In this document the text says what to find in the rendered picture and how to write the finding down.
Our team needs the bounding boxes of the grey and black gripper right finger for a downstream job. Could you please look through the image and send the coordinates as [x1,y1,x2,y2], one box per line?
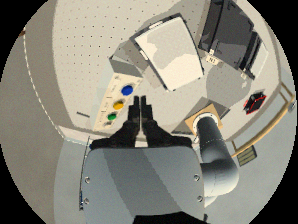
[141,95,192,147]

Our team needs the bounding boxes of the beige button panel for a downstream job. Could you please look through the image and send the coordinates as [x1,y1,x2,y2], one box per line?
[76,54,144,131]

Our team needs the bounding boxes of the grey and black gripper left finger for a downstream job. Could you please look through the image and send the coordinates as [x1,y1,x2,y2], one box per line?
[91,96,140,150]

